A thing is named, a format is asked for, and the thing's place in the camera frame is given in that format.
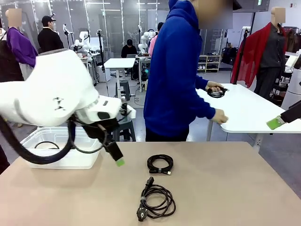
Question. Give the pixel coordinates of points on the wooden shoe rack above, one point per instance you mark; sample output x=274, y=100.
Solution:
x=211, y=61

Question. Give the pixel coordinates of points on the person's right forearm blue sleeve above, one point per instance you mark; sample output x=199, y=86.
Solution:
x=204, y=108

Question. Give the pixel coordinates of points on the left arm white wrist camera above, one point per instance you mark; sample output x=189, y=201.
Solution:
x=132, y=113

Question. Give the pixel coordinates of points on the dark blurry foreground object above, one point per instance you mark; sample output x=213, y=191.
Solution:
x=2, y=160

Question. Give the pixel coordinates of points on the person in pink top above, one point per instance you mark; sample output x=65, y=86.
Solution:
x=152, y=44

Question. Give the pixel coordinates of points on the mannequin in purple shirt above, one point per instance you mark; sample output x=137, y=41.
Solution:
x=21, y=47

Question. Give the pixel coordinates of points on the seated person in black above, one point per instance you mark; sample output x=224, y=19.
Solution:
x=129, y=50

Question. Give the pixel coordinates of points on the clear plastic storage container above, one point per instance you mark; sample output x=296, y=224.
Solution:
x=89, y=160

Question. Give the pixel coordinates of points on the grey lab workbench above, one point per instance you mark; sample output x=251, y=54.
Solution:
x=90, y=58

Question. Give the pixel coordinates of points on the person's left forearm blue sleeve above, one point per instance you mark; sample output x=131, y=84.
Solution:
x=202, y=82

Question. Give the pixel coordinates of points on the person in blue hoodie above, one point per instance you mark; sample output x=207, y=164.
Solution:
x=171, y=82

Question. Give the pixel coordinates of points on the dark wall screen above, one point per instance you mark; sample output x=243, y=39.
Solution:
x=254, y=4

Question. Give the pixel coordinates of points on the white standing desk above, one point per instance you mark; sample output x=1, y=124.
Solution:
x=120, y=62

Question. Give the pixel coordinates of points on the black bags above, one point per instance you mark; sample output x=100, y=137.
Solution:
x=229, y=56

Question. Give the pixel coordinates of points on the mannequin in black clothes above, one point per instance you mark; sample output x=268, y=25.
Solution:
x=8, y=66

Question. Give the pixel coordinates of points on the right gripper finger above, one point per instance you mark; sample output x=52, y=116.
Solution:
x=289, y=115
x=292, y=61

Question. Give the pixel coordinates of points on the grey plastic stool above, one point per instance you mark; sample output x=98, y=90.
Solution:
x=127, y=131

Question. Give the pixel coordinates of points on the black tripod white head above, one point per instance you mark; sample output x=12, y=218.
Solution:
x=245, y=35

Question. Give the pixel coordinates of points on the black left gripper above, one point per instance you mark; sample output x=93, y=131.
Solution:
x=98, y=131

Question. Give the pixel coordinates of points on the white lab robot arm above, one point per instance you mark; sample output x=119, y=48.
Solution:
x=83, y=37
x=143, y=37

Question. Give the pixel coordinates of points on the person's left hand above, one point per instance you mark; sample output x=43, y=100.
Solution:
x=214, y=86

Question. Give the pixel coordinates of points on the mannequin with red shawl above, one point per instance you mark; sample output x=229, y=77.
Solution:
x=249, y=54

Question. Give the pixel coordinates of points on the white cylindrical machine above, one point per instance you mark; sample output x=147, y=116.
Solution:
x=294, y=94

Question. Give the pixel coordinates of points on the clothes rack dark garments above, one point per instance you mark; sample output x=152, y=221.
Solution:
x=292, y=40

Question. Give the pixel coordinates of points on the person in black jacket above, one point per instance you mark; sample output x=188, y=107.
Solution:
x=50, y=40

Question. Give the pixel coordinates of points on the person's right hand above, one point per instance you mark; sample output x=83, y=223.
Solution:
x=221, y=117

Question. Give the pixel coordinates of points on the white stand lamp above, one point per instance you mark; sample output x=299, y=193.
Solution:
x=66, y=29

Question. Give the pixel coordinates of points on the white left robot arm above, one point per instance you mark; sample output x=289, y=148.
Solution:
x=47, y=94

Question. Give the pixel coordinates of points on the grey step stool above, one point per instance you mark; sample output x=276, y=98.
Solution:
x=124, y=88

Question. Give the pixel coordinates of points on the black camera tripod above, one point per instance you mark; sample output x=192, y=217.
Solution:
x=101, y=54

